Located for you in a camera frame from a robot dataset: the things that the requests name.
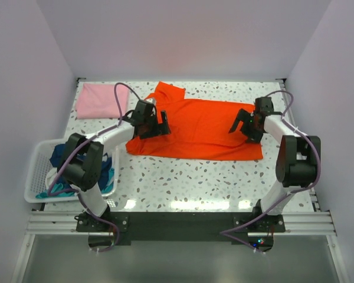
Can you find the orange t shirt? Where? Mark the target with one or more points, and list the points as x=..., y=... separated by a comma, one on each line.
x=200, y=129

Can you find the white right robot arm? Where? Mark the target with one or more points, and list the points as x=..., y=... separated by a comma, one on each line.
x=298, y=164

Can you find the white plastic laundry basket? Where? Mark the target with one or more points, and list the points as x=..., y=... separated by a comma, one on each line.
x=35, y=190

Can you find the navy blue t shirt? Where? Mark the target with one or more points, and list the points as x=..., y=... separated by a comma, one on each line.
x=58, y=151

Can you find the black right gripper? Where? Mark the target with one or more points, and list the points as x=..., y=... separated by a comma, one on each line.
x=245, y=116

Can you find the teal t shirt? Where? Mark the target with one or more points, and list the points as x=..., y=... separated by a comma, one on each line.
x=106, y=184

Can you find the white garment in basket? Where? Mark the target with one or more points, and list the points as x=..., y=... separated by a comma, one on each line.
x=50, y=177

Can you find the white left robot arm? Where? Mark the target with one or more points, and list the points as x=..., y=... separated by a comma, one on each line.
x=81, y=161

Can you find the folded pink t shirt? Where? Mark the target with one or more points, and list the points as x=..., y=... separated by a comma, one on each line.
x=97, y=101

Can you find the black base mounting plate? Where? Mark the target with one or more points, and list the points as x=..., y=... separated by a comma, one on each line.
x=123, y=228

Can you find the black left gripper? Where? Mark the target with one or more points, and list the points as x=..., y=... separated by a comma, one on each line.
x=160, y=129

